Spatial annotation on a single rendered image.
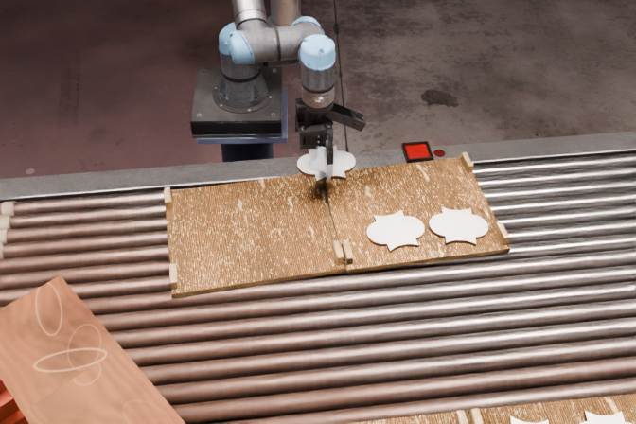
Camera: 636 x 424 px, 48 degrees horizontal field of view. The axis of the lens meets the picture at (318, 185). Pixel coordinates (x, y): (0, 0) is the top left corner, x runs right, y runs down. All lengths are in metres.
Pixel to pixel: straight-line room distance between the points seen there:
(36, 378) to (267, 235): 0.63
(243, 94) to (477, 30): 2.55
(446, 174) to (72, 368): 1.07
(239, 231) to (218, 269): 0.13
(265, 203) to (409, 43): 2.58
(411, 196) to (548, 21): 2.94
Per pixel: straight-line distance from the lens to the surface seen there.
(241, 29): 1.69
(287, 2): 2.04
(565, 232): 1.94
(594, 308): 1.79
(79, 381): 1.49
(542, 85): 4.12
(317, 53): 1.57
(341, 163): 1.81
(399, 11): 4.62
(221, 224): 1.84
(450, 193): 1.94
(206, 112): 2.20
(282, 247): 1.77
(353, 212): 1.86
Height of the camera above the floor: 2.24
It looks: 43 degrees down
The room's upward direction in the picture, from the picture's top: 1 degrees clockwise
